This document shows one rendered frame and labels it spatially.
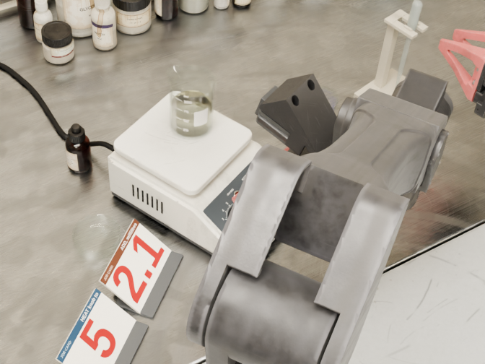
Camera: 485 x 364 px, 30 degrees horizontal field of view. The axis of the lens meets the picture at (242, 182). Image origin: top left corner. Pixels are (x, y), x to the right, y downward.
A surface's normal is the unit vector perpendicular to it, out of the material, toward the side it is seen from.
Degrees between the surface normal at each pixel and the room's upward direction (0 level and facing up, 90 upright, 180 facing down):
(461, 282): 0
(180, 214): 90
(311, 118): 50
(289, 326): 35
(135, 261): 40
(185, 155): 0
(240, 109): 0
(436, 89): 11
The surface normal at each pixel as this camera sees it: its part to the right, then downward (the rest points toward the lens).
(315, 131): 0.65, -0.07
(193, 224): -0.58, 0.59
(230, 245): -0.21, -0.14
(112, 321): 0.65, -0.32
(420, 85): -0.03, -0.51
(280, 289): 0.08, -0.68
